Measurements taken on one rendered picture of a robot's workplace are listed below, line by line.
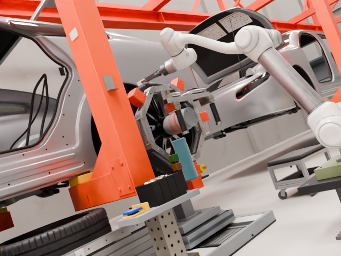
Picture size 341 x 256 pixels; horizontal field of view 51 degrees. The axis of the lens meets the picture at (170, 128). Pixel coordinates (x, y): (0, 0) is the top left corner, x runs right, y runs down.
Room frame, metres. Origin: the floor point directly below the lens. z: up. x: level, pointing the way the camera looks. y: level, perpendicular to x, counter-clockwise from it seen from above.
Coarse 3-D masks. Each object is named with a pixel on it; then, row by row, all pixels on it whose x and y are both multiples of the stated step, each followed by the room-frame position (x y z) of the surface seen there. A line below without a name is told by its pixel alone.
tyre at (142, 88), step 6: (144, 84) 2.34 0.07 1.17; (150, 84) 2.37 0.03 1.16; (156, 84) 2.41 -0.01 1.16; (162, 84) 2.46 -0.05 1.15; (144, 90) 2.32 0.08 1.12; (132, 108) 2.21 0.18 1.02; (150, 156) 2.22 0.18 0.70; (150, 162) 2.21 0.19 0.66; (156, 162) 2.24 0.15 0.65; (162, 162) 2.28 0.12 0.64; (156, 168) 2.24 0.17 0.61; (162, 168) 2.27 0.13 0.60; (168, 168) 2.30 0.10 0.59; (156, 174) 2.30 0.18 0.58; (162, 174) 2.28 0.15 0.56; (168, 174) 2.30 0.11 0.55
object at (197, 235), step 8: (216, 216) 2.49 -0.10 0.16; (224, 216) 2.47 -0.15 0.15; (232, 216) 2.53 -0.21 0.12; (200, 224) 2.39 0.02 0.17; (208, 224) 2.34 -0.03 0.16; (216, 224) 2.39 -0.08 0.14; (224, 224) 2.45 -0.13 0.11; (192, 232) 2.30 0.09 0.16; (200, 232) 2.28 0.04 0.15; (208, 232) 2.32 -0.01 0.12; (184, 240) 2.21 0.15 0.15; (192, 240) 2.21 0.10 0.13; (200, 240) 2.26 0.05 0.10
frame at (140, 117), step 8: (152, 88) 2.25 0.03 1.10; (160, 88) 2.33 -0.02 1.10; (168, 88) 2.37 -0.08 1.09; (176, 88) 2.41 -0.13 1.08; (152, 96) 2.24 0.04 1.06; (144, 104) 2.18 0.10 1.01; (184, 104) 2.51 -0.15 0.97; (192, 104) 2.49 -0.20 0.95; (136, 112) 2.18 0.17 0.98; (144, 112) 2.16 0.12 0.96; (136, 120) 2.17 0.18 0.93; (144, 120) 2.14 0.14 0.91; (200, 120) 2.52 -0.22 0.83; (144, 128) 2.14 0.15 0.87; (200, 128) 2.50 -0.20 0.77; (144, 136) 2.17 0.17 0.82; (152, 136) 2.16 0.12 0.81; (200, 136) 2.47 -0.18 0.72; (144, 144) 2.17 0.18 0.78; (152, 144) 2.14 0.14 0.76; (200, 144) 2.45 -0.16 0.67; (152, 152) 2.19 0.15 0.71; (160, 152) 2.17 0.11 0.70; (192, 152) 2.44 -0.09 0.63; (200, 152) 2.43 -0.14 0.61; (160, 160) 2.23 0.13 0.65; (168, 160) 2.21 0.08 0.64
